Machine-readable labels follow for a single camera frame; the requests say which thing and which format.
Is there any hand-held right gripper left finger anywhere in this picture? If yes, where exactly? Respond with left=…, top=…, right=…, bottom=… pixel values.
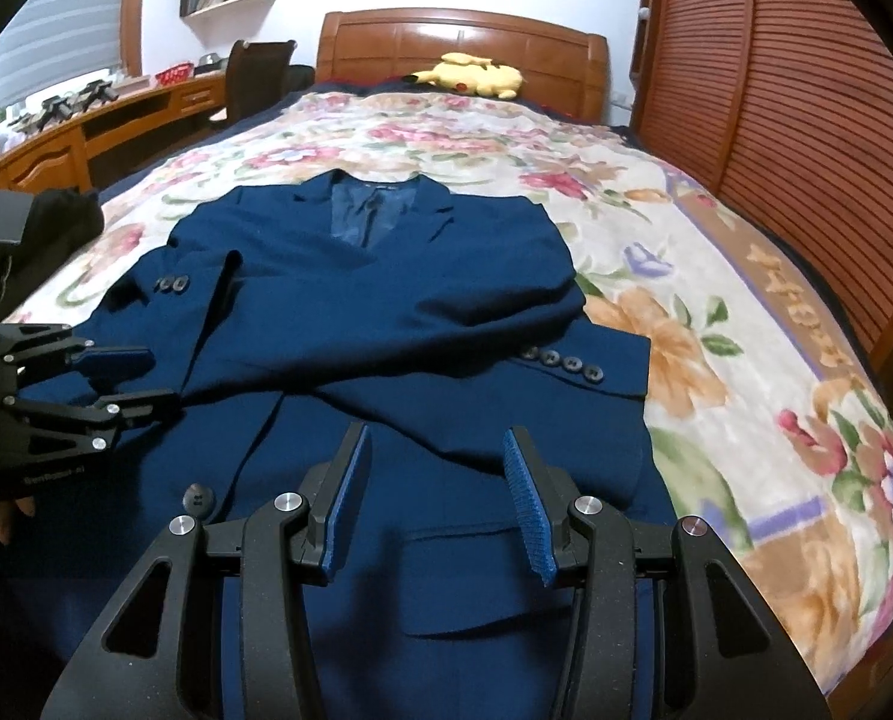
left=41, top=420, right=376, bottom=720

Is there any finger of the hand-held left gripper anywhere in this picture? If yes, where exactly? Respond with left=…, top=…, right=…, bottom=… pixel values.
left=0, top=321, right=155, bottom=383
left=11, top=388, right=181, bottom=466

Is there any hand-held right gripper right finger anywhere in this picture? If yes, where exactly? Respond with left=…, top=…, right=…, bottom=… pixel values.
left=501, top=426, right=830, bottom=720

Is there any blue suit jacket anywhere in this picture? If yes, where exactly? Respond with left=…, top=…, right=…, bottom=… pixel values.
left=11, top=169, right=680, bottom=720

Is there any person's left hand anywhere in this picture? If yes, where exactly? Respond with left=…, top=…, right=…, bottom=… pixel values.
left=0, top=480, right=37, bottom=545

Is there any black cloth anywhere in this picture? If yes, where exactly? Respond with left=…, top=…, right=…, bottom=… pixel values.
left=30, top=190, right=106, bottom=263

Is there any wooden desk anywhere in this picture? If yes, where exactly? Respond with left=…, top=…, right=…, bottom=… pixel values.
left=0, top=79, right=230, bottom=200

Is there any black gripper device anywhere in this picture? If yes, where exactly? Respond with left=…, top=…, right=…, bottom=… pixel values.
left=11, top=96, right=73, bottom=132
left=71, top=79, right=121, bottom=110

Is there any grey window blind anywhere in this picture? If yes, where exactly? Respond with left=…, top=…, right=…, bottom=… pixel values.
left=0, top=0, right=136, bottom=106

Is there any floral blanket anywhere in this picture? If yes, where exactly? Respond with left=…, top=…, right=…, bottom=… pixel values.
left=0, top=86, right=893, bottom=698

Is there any dark wooden chair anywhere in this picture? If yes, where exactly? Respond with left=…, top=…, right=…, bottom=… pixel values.
left=210, top=39, right=298, bottom=125

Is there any wooden bed headboard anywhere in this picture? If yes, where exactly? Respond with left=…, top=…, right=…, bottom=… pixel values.
left=315, top=9, right=613, bottom=125

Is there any yellow plush toy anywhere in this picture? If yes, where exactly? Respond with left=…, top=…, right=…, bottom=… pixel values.
left=403, top=52, right=526, bottom=100

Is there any wooden louvered wardrobe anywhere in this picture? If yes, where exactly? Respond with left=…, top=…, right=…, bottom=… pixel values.
left=627, top=0, right=893, bottom=361

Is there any wooden window frame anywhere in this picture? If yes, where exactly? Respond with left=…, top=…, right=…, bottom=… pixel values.
left=116, top=0, right=151, bottom=80

